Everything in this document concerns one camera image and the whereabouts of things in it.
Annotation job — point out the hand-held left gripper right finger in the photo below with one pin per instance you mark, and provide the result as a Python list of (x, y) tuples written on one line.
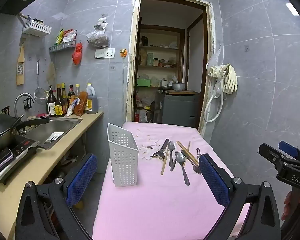
[(213, 180)]

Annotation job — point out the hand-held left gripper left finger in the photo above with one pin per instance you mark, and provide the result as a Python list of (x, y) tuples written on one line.
[(81, 177)]

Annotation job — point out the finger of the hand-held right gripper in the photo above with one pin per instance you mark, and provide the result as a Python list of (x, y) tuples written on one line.
[(287, 148), (271, 155)]

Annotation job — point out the steel fork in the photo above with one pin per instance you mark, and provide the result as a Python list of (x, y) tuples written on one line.
[(195, 169)]

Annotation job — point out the wooden chopstick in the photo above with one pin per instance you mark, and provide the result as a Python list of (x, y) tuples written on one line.
[(165, 160), (189, 146), (188, 150), (185, 150)]

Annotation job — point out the white perforated utensil holder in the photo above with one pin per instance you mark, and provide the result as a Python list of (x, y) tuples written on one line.
[(123, 160)]

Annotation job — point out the small steel spoon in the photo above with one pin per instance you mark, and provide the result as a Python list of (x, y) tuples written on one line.
[(172, 146)]

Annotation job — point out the person's right hand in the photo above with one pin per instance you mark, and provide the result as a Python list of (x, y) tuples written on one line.
[(288, 202)]

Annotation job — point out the white sink rack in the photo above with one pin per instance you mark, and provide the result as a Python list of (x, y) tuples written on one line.
[(55, 137)]

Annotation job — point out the steel sink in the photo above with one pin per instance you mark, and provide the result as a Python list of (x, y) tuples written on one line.
[(52, 127)]

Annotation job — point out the pink floral tablecloth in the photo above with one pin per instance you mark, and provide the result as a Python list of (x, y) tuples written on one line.
[(160, 205)]

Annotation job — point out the beige kitchen counter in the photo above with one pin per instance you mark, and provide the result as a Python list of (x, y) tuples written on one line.
[(22, 187)]

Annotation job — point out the white seasoning packet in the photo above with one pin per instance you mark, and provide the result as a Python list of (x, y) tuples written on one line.
[(72, 108)]

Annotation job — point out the black induction cooker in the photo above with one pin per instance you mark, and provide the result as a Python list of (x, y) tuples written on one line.
[(15, 155)]

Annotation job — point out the yellow label sauce bottle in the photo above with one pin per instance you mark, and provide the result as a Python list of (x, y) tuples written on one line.
[(60, 108)]

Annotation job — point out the pink sponge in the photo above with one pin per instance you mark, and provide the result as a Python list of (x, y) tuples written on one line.
[(42, 115)]

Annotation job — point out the black wok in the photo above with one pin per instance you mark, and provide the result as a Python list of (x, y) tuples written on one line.
[(32, 122)]

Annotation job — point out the orange spice packet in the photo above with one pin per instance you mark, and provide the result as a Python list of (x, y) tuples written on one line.
[(81, 103)]

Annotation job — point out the brown oil jug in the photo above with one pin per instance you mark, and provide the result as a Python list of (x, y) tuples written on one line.
[(91, 102)]

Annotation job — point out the grey cabinet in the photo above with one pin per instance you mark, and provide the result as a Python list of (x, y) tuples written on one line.
[(180, 110)]

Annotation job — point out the red label sauce bottle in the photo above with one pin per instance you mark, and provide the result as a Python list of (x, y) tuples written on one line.
[(71, 95)]

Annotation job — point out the cream rubber gloves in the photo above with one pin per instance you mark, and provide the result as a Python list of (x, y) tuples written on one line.
[(230, 80)]

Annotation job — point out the plastic bag on floor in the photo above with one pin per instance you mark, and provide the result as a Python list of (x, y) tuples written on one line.
[(142, 117)]

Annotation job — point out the dark sauce bottle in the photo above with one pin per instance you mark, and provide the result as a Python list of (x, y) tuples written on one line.
[(64, 92)]

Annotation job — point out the clear slim bottle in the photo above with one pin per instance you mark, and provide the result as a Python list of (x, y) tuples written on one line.
[(77, 90)]

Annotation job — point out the clear hanging plastic bag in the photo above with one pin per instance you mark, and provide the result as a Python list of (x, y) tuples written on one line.
[(216, 85)]

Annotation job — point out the metal mesh strainer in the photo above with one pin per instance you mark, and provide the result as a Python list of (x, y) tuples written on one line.
[(40, 95)]

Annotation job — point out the wooden board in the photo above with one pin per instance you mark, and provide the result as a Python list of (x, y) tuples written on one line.
[(182, 92)]

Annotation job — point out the dark wok lid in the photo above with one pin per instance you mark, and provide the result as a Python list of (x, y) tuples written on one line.
[(2, 126)]

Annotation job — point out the chrome faucet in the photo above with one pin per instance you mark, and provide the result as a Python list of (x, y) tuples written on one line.
[(21, 98)]

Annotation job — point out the metal pot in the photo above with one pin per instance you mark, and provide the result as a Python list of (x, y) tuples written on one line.
[(178, 86)]

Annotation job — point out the dark frying pan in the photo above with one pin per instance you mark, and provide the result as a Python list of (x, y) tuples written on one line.
[(164, 87)]

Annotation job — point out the beige hanging cloth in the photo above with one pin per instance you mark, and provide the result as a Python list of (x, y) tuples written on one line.
[(51, 73)]

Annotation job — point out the green box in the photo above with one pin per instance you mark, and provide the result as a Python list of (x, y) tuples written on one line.
[(143, 82)]

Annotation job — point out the red plastic bag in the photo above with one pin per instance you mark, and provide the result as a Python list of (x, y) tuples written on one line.
[(77, 54)]

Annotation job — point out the wooden grater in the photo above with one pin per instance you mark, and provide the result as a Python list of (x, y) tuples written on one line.
[(20, 67)]

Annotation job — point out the white jar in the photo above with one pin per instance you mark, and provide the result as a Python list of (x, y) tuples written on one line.
[(156, 62)]

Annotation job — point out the green jar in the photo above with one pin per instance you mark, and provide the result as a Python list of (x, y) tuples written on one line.
[(150, 59)]

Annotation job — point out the clear bag of dried goods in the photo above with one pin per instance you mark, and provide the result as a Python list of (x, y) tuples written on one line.
[(98, 39)]

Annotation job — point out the red snack packet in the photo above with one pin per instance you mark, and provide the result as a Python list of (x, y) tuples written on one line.
[(69, 36)]

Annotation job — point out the green yellow snack packet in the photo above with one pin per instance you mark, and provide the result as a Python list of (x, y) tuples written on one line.
[(59, 37)]

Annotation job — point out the wooden shelf unit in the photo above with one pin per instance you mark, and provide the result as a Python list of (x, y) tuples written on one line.
[(160, 47)]

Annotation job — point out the small clear plastic bag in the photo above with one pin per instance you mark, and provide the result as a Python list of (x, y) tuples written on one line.
[(101, 22)]

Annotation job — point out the black wall socket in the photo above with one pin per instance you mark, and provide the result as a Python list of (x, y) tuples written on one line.
[(5, 110), (27, 103)]

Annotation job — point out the worn door frame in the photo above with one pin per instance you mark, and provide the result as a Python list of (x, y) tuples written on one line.
[(131, 67)]

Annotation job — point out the white wall switch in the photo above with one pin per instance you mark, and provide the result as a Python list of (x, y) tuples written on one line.
[(99, 53)]

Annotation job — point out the white wall socket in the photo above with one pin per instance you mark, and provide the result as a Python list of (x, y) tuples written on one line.
[(110, 53)]

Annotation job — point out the grey wall shelf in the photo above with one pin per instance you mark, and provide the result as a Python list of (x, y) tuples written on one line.
[(62, 47)]

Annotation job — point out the orange wall plug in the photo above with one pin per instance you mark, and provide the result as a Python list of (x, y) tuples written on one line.
[(123, 52)]

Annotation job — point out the white wall basket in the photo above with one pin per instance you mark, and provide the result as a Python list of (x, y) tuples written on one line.
[(36, 28)]

